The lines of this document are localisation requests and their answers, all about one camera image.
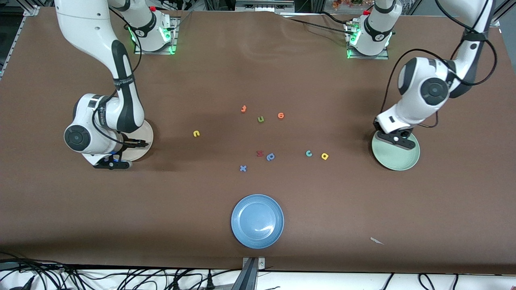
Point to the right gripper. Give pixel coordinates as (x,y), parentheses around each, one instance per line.
(130,142)

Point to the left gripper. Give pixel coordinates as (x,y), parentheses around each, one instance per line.
(376,124)

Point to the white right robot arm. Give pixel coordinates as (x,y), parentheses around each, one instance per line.
(88,32)

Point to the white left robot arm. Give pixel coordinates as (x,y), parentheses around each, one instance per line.
(407,112)

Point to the beige plate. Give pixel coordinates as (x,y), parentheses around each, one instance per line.
(139,153)

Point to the green plate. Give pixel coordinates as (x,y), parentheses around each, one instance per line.
(397,159)

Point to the white paper scrap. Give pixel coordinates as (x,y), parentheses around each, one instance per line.
(377,241)

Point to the orange flower bunch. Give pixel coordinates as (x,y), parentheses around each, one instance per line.
(346,3)

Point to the blue letter p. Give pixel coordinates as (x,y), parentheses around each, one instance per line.
(268,158)

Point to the blue plate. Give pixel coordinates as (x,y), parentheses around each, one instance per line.
(257,221)

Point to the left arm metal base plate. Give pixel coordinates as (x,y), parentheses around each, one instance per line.
(367,57)

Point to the aluminium frame rail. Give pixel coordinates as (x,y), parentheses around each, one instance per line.
(498,22)
(14,38)

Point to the grey metal frame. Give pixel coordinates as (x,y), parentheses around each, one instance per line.
(264,6)

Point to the grey metal camera bracket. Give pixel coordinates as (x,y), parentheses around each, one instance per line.
(250,276)

